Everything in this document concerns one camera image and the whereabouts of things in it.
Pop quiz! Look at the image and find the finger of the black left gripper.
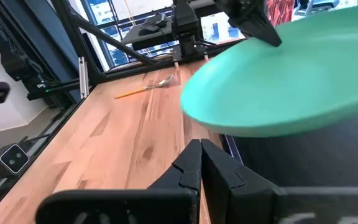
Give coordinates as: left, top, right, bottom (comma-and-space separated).
228, 14, 283, 48

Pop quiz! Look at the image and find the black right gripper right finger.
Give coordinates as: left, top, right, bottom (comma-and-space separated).
201, 139, 358, 224

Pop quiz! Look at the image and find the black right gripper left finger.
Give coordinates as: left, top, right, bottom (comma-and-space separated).
35, 139, 203, 224

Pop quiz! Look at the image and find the green plate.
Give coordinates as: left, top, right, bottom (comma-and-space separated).
180, 4, 358, 138

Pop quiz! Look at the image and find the spoon with yellow handle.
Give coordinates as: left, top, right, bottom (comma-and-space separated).
114, 74, 177, 100

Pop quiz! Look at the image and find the black tray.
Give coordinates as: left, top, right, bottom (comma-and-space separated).
221, 105, 358, 190

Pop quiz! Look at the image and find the red cloth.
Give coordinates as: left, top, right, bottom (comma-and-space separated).
267, 0, 295, 27

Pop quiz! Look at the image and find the black computer mouse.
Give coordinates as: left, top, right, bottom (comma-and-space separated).
138, 24, 160, 36

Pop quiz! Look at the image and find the black shelf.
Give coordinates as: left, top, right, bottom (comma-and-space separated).
121, 20, 180, 51

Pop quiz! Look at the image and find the yellow hanging cord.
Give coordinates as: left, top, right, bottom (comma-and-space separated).
123, 0, 137, 27

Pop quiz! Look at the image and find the black diagonal frame strut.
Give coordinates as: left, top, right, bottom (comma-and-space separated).
70, 12, 158, 67

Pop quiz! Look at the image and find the aluminium bracket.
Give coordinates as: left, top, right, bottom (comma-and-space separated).
78, 56, 90, 99

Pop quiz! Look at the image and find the black table edge rail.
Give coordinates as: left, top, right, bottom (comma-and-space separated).
0, 93, 86, 215

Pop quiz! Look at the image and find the black table-level camera box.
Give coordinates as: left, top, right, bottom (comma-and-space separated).
0, 142, 30, 180

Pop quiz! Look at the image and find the black frame column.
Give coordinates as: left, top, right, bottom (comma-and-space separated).
50, 0, 106, 85

